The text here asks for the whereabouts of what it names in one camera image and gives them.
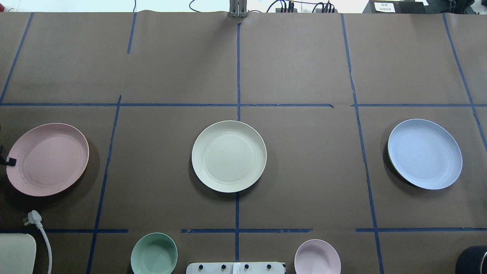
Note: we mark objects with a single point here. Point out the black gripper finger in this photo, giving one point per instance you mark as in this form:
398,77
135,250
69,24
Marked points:
8,162

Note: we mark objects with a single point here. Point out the pink plate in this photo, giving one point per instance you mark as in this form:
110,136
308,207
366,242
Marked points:
49,159

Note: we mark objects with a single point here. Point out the cream toaster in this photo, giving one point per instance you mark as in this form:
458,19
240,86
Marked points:
17,253

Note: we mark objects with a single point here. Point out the green bowl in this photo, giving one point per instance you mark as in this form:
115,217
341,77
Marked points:
154,253

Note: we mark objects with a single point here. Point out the cream plate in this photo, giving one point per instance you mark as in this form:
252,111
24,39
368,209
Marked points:
229,156

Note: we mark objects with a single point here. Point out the pink bowl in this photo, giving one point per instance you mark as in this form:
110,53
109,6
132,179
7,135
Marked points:
317,257

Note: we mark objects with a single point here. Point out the black box with label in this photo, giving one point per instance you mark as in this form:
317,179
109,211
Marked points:
394,7

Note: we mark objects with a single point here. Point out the blue plate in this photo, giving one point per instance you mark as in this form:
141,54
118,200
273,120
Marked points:
425,154

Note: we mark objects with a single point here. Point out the dark blue pot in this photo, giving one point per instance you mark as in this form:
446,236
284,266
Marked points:
473,260

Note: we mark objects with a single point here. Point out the aluminium frame post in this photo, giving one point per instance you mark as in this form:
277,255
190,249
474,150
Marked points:
238,9

